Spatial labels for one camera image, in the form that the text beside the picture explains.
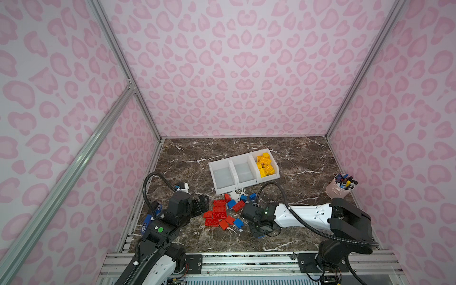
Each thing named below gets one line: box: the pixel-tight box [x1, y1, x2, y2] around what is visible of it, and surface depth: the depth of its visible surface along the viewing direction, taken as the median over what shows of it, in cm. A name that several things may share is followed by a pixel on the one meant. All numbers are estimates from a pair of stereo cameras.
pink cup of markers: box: [325, 172, 359, 199], surface depth 86 cm
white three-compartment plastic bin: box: [208, 148, 281, 195], surface depth 101 cm
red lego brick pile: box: [203, 193, 246, 231], surface depth 87 cm
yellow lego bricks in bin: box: [256, 152, 275, 178], surface depth 102 cm
